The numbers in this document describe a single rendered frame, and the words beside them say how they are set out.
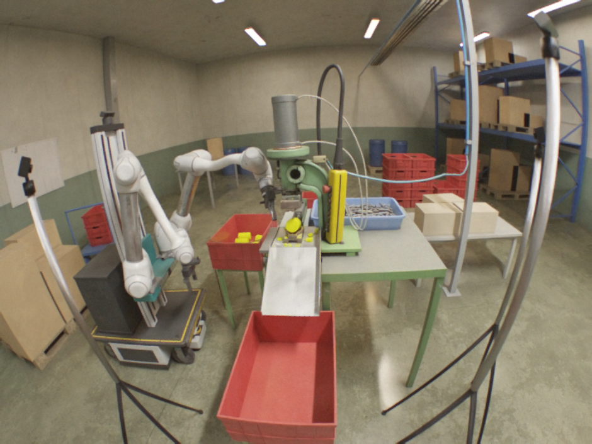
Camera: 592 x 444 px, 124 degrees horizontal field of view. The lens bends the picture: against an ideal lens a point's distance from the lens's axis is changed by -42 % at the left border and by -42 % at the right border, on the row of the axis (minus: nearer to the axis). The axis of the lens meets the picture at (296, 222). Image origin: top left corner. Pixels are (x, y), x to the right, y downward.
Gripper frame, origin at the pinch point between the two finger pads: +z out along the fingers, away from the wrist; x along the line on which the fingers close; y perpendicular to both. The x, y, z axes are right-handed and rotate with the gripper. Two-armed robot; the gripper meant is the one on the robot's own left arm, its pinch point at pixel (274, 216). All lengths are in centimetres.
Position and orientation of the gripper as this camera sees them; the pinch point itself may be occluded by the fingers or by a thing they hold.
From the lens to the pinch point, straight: 151.9
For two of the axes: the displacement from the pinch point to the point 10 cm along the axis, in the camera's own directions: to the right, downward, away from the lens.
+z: 2.6, 9.2, -3.0
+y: -9.5, 1.8, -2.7
